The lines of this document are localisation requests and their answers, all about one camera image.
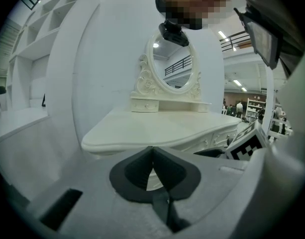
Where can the cream dressing table drawer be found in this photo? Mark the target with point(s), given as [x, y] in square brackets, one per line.
[223, 137]
[197, 144]

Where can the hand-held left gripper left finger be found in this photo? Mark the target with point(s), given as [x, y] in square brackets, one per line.
[120, 178]

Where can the cream dressing table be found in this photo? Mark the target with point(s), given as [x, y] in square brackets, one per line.
[152, 128]

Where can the black head-worn camera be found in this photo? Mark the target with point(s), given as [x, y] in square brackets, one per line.
[173, 34]

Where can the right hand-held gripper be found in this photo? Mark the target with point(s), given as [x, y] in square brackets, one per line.
[244, 143]

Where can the white shelving unit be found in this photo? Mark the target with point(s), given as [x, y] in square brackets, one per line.
[40, 41]

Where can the cream carved oval mirror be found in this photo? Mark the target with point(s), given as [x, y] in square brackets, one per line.
[147, 83]

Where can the black chest-worn device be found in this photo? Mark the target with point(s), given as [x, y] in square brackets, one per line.
[263, 40]

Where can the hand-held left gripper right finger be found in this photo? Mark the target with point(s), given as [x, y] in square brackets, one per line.
[182, 177]

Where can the black balcony railing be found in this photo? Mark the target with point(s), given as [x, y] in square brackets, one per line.
[235, 42]

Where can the small cream drawer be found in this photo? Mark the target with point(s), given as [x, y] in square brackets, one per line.
[144, 105]
[203, 107]

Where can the ceiling light strip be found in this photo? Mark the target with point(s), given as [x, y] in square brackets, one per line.
[237, 83]
[222, 35]

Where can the person's head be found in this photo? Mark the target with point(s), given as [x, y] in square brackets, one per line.
[192, 1]

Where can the white storage rack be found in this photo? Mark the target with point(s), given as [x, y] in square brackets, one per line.
[254, 109]

